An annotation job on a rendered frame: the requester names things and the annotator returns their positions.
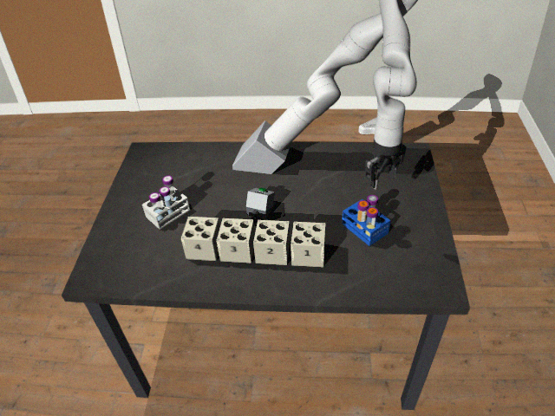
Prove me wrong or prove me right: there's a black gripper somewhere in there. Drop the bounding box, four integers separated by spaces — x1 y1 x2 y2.
365 139 406 189

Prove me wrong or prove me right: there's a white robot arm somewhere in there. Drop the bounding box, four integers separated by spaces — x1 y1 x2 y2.
264 0 418 151

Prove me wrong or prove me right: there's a beige block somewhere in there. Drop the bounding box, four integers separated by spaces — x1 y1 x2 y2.
291 222 326 267
253 220 290 265
217 218 255 263
181 217 220 261

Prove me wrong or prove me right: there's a blue tube rack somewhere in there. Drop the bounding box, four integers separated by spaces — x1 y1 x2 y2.
342 202 390 246

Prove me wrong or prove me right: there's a white tube rack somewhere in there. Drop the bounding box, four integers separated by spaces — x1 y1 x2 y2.
142 188 190 229

